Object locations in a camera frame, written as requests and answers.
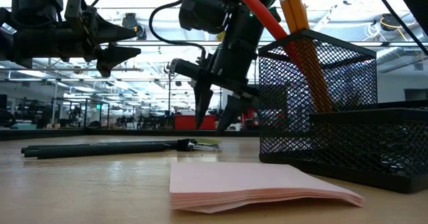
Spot black binder clip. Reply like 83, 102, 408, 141
176, 138, 205, 152
200, 142, 223, 152

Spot black mesh desk organizer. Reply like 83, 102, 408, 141
257, 29, 428, 195

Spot pink sticky note pad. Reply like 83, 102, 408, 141
169, 162, 365, 215

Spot black pen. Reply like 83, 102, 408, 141
76, 140, 181, 147
23, 150, 108, 158
36, 144, 180, 160
21, 142, 158, 152

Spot red handled scissors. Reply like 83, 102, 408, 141
236, 0, 302, 64

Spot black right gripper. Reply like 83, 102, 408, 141
169, 13, 269, 135

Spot orange pencil with white band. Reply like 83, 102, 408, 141
272, 0, 322, 113

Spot wall mounted screen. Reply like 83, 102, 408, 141
403, 88, 428, 102

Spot black background frame stand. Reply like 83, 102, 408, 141
168, 66, 223, 118

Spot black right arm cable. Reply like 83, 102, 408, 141
148, 0, 208, 60

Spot red storage bin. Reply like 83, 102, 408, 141
173, 114, 217, 130

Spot suspended light rail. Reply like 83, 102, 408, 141
100, 40, 221, 47

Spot black aluminium table frame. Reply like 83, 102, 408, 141
0, 128, 261, 141

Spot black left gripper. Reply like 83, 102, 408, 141
63, 0, 142, 80

